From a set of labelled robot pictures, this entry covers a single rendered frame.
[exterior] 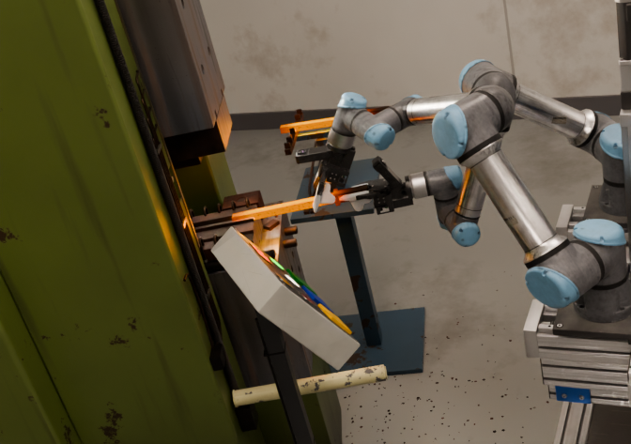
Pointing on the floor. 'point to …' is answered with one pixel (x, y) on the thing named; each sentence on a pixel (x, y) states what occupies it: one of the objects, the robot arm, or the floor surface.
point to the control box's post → (286, 380)
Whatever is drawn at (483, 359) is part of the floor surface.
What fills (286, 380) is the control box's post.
